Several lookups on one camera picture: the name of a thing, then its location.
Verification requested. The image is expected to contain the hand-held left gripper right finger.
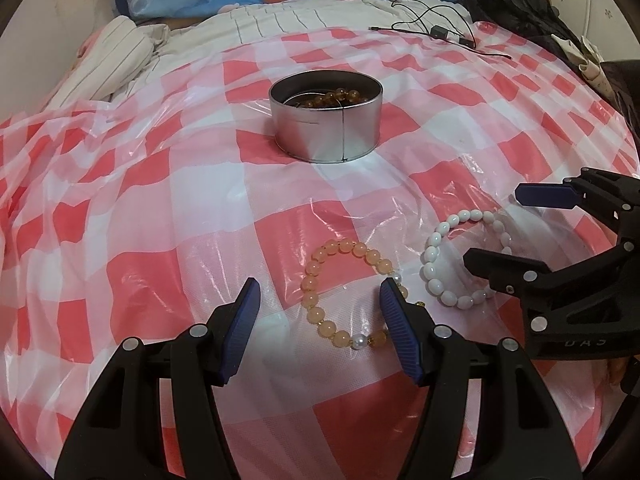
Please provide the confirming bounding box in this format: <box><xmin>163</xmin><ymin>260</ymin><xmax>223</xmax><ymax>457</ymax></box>
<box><xmin>379</xmin><ymin>278</ymin><xmax>584</xmax><ymax>480</ymax></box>

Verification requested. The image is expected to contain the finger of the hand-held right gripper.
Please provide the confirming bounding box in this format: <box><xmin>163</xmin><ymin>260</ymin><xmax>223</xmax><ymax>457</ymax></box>
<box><xmin>514</xmin><ymin>166</ymin><xmax>640</xmax><ymax>233</ymax></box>
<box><xmin>461</xmin><ymin>241</ymin><xmax>640</xmax><ymax>312</ymax></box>

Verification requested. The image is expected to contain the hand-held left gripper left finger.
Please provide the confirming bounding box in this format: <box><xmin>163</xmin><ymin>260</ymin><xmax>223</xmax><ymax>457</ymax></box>
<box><xmin>57</xmin><ymin>277</ymin><xmax>262</xmax><ymax>480</ymax></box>

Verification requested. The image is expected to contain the white bead bracelet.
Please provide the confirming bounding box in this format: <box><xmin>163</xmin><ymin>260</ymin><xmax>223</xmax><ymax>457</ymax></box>
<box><xmin>419</xmin><ymin>211</ymin><xmax>514</xmax><ymax>309</ymax></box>

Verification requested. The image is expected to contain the peach bead bracelet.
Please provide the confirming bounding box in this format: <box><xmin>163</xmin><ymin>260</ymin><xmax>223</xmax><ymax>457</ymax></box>
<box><xmin>299</xmin><ymin>239</ymin><xmax>427</xmax><ymax>351</ymax></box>

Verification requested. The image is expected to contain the round silver metal tin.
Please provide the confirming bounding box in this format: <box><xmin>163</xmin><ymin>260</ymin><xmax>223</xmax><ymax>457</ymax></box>
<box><xmin>269</xmin><ymin>72</ymin><xmax>385</xmax><ymax>165</ymax></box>

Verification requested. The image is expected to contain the amber bead bracelet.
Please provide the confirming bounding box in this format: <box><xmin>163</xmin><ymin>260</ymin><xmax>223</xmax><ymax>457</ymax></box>
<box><xmin>298</xmin><ymin>87</ymin><xmax>364</xmax><ymax>110</ymax></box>

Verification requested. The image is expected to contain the dark cloth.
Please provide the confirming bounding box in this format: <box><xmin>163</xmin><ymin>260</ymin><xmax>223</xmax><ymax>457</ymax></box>
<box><xmin>597</xmin><ymin>59</ymin><xmax>640</xmax><ymax>141</ymax></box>

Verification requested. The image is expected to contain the red white checked plastic sheet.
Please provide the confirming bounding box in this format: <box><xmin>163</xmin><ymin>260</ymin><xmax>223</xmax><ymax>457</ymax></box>
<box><xmin>0</xmin><ymin>25</ymin><xmax>640</xmax><ymax>480</ymax></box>

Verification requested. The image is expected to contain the black jacket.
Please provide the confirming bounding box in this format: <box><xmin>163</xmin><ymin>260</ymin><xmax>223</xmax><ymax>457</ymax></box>
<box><xmin>461</xmin><ymin>0</ymin><xmax>603</xmax><ymax>63</ymax></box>

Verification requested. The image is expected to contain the white striped bedsheet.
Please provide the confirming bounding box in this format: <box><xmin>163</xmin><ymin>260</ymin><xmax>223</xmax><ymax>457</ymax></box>
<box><xmin>162</xmin><ymin>0</ymin><xmax>483</xmax><ymax>47</ymax></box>

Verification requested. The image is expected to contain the crumpled striped white cloth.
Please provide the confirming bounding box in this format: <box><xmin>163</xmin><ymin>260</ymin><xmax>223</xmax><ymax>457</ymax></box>
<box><xmin>47</xmin><ymin>14</ymin><xmax>172</xmax><ymax>108</ymax></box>

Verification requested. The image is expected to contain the black cable with plug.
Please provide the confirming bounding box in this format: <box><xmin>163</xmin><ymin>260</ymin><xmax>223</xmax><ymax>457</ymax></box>
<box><xmin>367</xmin><ymin>24</ymin><xmax>433</xmax><ymax>36</ymax></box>

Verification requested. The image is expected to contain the thin black wire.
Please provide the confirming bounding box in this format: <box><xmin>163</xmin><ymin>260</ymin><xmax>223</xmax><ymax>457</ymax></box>
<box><xmin>391</xmin><ymin>0</ymin><xmax>512</xmax><ymax>58</ymax></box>

